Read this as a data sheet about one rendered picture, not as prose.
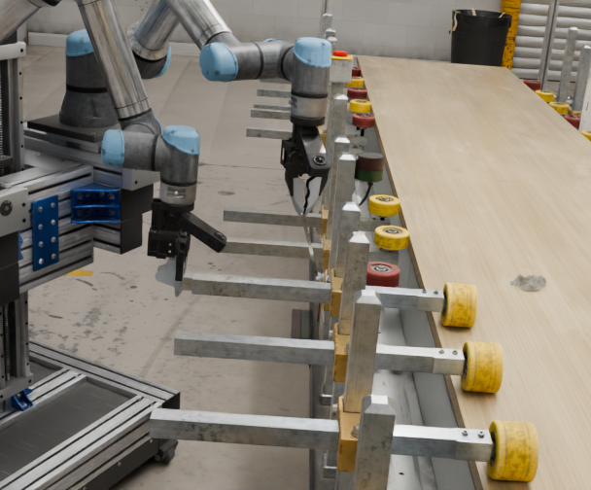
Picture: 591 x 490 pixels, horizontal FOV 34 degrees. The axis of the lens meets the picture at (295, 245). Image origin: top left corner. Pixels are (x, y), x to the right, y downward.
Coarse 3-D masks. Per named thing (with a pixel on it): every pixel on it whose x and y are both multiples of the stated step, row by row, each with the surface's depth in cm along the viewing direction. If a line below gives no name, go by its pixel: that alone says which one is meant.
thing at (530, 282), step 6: (522, 276) 202; (528, 276) 204; (534, 276) 202; (540, 276) 204; (510, 282) 203; (516, 282) 202; (522, 282) 202; (528, 282) 202; (534, 282) 201; (540, 282) 202; (522, 288) 200; (528, 288) 199; (534, 288) 199; (540, 288) 201
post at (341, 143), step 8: (344, 136) 225; (336, 144) 223; (344, 144) 223; (336, 152) 224; (344, 152) 224; (336, 160) 225; (336, 168) 225; (328, 216) 230; (328, 224) 230; (328, 232) 231
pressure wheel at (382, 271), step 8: (368, 264) 205; (376, 264) 206; (384, 264) 206; (392, 264) 206; (368, 272) 202; (376, 272) 202; (384, 272) 202; (392, 272) 202; (368, 280) 202; (376, 280) 201; (384, 280) 201; (392, 280) 202
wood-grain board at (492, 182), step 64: (384, 64) 459; (448, 64) 473; (384, 128) 331; (448, 128) 338; (512, 128) 346; (448, 192) 263; (512, 192) 268; (576, 192) 272; (448, 256) 216; (512, 256) 219; (576, 256) 222; (512, 320) 185; (576, 320) 187; (448, 384) 162; (512, 384) 160; (576, 384) 162; (576, 448) 142
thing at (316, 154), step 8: (304, 128) 197; (312, 128) 197; (296, 136) 197; (304, 136) 195; (312, 136) 196; (320, 136) 196; (304, 144) 194; (312, 144) 195; (320, 144) 195; (304, 152) 193; (312, 152) 193; (320, 152) 194; (304, 160) 193; (312, 160) 192; (320, 160) 191; (328, 160) 193; (312, 168) 191; (320, 168) 191; (328, 168) 192
